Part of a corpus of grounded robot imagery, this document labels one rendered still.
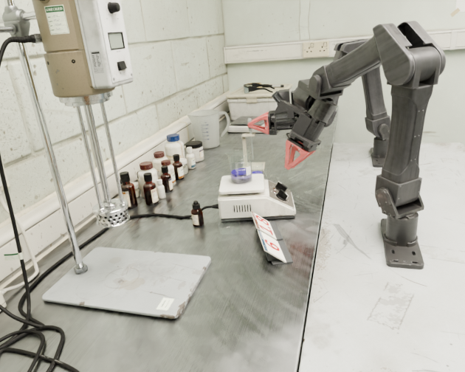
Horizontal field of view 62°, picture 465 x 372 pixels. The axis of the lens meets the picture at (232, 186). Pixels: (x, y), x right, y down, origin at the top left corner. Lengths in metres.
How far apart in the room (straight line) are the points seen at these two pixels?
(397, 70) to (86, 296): 0.73
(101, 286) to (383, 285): 0.56
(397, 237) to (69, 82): 0.71
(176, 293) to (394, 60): 0.60
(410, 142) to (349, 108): 1.64
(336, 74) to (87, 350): 0.75
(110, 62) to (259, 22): 1.87
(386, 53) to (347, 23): 1.61
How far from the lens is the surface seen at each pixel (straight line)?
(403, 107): 0.83
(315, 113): 1.02
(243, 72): 2.52
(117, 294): 0.82
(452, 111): 2.54
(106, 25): 0.68
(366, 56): 0.89
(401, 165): 0.86
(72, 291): 0.87
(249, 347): 0.67
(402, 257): 0.89
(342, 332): 0.70
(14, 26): 0.79
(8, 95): 1.04
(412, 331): 0.73
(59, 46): 0.70
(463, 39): 2.44
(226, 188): 1.02
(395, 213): 0.88
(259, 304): 0.75
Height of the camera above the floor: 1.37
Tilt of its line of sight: 22 degrees down
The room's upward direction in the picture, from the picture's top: 5 degrees counter-clockwise
